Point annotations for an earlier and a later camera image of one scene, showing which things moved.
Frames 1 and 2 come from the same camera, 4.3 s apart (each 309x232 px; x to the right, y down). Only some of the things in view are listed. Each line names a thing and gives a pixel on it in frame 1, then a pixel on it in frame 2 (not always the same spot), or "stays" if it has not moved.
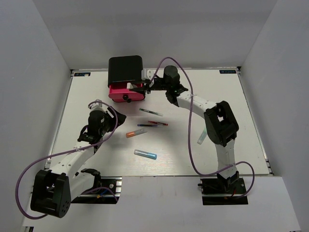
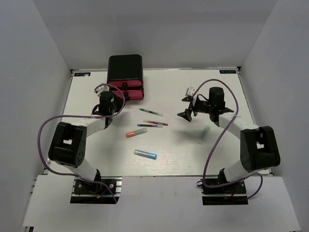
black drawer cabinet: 126,67 stays
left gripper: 107,115 -> 120,102
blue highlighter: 146,154 stays
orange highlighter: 131,134 stays
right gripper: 143,90 -> 187,114
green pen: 150,111 stays
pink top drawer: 119,93 -> 120,83
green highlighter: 202,137 stays
